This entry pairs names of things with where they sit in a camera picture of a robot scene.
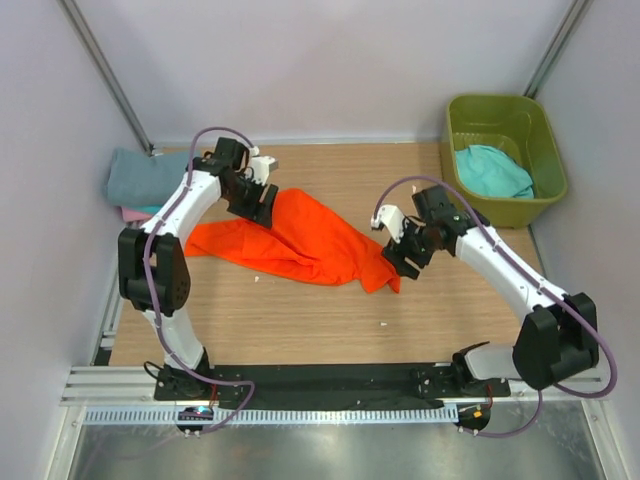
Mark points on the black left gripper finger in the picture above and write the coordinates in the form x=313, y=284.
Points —
x=265, y=218
x=246, y=209

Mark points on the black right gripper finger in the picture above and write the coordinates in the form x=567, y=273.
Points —
x=393, y=254
x=408, y=270

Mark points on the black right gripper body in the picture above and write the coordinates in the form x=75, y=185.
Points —
x=419, y=246

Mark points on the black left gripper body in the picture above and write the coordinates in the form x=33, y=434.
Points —
x=244, y=187

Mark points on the orange t-shirt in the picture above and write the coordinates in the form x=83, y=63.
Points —
x=307, y=242

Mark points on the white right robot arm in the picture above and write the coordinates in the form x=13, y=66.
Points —
x=556, y=338

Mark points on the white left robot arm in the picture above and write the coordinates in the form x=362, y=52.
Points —
x=152, y=270

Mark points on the teal t-shirt in bin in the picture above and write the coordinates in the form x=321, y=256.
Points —
x=489, y=172

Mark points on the green plastic bin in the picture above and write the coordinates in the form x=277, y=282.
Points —
x=519, y=127

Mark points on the turquoise folded t-shirt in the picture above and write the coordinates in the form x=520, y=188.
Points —
x=148, y=210

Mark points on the grey-blue folded t-shirt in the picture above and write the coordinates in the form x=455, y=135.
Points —
x=136, y=180

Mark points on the pink folded t-shirt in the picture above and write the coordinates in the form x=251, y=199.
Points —
x=132, y=216

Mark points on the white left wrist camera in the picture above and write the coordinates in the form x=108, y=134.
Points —
x=260, y=166

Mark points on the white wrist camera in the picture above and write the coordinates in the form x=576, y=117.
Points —
x=260, y=166
x=391, y=218

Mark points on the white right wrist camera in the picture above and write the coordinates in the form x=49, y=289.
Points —
x=391, y=218

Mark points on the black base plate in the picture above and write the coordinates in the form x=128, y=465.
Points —
x=327, y=387

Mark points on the aluminium frame rail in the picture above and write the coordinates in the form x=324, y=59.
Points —
x=128, y=385

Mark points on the slotted cable duct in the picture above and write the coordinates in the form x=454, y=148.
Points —
x=183, y=415

